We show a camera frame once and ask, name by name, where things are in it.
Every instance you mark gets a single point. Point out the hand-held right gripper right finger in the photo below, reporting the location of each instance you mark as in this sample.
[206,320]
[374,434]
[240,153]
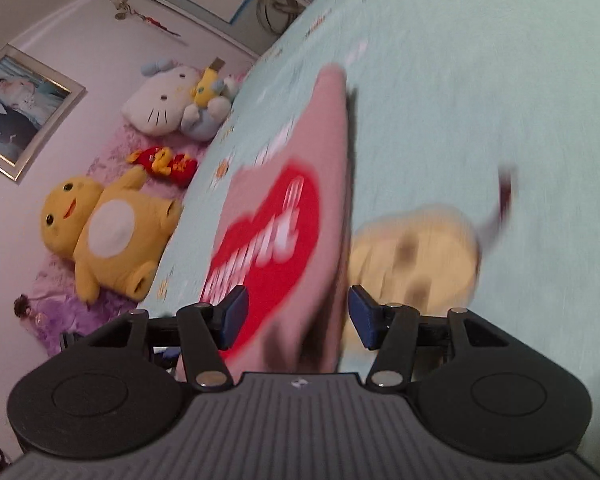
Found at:
[360,317]

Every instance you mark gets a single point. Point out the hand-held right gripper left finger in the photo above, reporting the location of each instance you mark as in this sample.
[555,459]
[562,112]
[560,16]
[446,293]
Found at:
[235,317]

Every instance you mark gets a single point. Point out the pink shirt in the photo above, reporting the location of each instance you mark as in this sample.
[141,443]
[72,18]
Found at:
[290,220]

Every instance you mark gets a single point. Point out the big yellow plush bear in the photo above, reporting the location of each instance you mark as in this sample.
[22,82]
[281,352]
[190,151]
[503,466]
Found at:
[110,230]

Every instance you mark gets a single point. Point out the purple ruffled pillow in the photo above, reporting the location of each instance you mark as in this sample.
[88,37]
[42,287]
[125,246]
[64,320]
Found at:
[75,310]

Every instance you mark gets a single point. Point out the red plush doll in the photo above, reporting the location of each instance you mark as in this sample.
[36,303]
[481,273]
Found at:
[162,162]

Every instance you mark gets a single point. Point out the white cat plush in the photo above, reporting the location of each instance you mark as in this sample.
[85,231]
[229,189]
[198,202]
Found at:
[165,100]

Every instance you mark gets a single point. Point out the small yellow plush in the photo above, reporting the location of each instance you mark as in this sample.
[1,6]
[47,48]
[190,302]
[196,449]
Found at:
[205,85]

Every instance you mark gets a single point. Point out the framed picture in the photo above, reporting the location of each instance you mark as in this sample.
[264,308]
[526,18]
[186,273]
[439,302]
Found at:
[15,110]

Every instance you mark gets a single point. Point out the hanging wall ornament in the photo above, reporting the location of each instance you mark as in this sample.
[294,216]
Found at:
[140,15]

